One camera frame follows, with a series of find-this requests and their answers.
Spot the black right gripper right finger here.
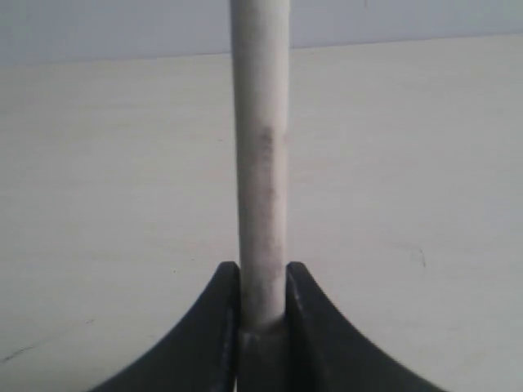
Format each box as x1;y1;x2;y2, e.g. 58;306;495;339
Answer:
286;261;441;391

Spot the white paint brush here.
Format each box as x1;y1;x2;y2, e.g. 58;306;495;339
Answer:
230;1;290;391

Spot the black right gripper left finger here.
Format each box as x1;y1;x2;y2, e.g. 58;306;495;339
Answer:
96;261;240;392

